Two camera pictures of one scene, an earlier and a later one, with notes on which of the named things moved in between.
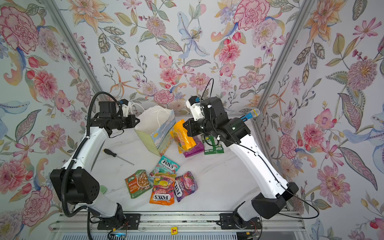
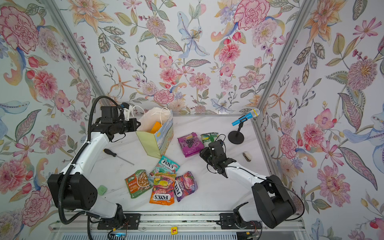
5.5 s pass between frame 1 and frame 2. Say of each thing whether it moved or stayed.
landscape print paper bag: stayed
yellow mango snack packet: moved
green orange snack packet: stayed
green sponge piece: stayed
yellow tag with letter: stayed
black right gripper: moved
